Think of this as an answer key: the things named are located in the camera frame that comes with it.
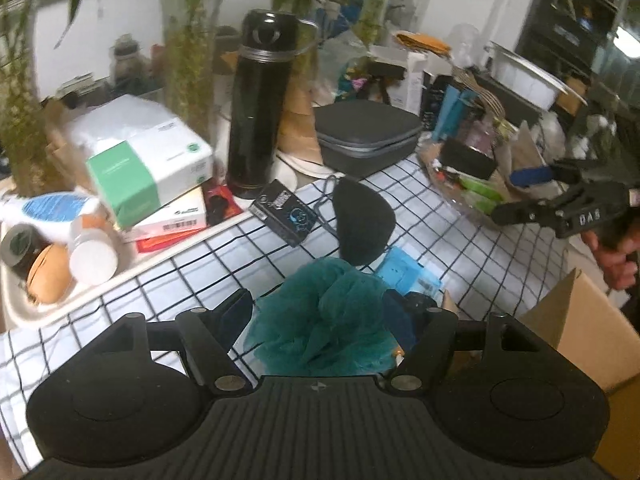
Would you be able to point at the black box with skull print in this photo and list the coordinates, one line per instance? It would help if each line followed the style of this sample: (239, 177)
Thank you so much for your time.
(285, 210)

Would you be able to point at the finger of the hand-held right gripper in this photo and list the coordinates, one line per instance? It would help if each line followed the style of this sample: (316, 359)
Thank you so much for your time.
(530, 176)
(515, 212)

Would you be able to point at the blue carton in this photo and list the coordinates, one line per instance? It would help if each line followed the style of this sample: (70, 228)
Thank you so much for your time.
(450, 115)

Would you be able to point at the green packet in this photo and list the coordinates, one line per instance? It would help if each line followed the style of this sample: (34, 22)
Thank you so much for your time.
(480, 192)

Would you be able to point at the black soft cloth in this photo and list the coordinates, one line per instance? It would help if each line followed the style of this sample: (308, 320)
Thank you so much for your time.
(362, 225)

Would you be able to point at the white bottle with blue label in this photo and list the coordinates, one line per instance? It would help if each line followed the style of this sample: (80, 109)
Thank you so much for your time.
(50, 210)

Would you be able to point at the clear plastic bottle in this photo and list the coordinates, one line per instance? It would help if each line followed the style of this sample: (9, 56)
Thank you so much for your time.
(467, 37)

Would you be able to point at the white plastic packet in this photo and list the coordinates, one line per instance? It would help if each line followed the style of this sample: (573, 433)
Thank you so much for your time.
(125, 115)

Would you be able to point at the blue packet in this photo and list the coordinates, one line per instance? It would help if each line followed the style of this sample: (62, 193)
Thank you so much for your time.
(405, 270)

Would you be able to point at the teal bath loofah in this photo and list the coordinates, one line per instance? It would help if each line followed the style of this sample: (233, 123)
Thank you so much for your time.
(325, 320)

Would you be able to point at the black carton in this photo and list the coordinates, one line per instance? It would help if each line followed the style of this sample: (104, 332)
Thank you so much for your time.
(431, 102)

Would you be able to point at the brown paper bag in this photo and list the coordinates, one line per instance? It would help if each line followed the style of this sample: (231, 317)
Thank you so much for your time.
(60, 150)
(300, 130)

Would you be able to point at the dark glass jar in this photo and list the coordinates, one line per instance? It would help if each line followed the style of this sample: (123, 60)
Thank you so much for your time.
(125, 60)

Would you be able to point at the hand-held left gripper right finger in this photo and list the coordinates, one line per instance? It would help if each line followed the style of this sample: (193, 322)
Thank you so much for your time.
(400, 317)

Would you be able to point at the pink white box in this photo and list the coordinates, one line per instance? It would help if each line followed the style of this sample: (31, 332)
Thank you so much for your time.
(175, 220)

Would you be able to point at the green white box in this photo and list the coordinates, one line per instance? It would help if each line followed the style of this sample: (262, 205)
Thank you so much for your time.
(150, 170)

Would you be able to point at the black tape roll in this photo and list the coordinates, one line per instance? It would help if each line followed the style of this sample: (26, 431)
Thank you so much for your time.
(22, 250)

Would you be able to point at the blue plastic bag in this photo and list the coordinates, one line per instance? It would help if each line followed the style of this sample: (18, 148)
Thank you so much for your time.
(345, 15)

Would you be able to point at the cardboard box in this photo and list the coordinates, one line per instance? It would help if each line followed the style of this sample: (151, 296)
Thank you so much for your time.
(590, 330)

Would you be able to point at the dark storage shelf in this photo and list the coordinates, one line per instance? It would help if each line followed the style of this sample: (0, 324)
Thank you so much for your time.
(565, 20)

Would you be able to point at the person's right hand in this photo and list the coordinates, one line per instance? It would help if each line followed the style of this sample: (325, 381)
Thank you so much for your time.
(617, 267)

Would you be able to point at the grey zip case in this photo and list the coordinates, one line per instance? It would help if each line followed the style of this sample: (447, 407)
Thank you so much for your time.
(365, 130)

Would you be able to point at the white carton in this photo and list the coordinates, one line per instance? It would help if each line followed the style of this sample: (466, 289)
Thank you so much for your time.
(407, 85)

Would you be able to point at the black thermos flask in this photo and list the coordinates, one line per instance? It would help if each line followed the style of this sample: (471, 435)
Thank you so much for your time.
(255, 110)

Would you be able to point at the black block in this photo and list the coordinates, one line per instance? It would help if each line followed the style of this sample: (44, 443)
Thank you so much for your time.
(467, 160)

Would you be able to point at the black white checked cloth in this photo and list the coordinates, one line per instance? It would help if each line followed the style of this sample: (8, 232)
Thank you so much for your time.
(200, 265)

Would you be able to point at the wooden egg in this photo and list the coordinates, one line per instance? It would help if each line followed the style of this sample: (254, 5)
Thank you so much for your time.
(50, 275)

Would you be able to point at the cream tray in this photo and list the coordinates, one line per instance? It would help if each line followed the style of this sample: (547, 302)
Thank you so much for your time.
(127, 255)
(300, 166)

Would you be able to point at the glass vase with bamboo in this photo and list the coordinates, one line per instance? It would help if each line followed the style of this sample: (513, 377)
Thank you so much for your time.
(375, 15)
(25, 110)
(190, 60)
(306, 62)

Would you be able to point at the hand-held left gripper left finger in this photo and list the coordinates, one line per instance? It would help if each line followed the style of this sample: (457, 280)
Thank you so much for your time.
(237, 312)

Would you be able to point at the white plastic tub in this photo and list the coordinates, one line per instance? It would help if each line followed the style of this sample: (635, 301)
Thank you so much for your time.
(525, 80)

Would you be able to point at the red black small packet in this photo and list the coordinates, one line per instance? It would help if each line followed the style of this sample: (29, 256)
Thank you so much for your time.
(220, 202)

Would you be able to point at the black mini tripod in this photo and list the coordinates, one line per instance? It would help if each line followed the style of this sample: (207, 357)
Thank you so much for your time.
(385, 75)

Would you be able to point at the orange cloth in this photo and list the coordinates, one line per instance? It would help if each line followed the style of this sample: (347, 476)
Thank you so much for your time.
(425, 42)

